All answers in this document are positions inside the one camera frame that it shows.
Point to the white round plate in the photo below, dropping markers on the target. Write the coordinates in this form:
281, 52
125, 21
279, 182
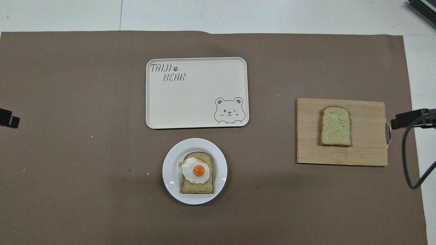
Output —
170, 177

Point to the cream tray with bear print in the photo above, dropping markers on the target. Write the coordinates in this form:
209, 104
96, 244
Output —
190, 102

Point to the fried egg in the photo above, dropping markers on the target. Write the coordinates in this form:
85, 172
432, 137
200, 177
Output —
190, 168

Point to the bread slice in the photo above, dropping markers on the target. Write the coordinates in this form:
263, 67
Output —
197, 188
335, 127

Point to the wooden cutting board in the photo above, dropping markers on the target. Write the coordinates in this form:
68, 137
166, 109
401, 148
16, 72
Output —
368, 149

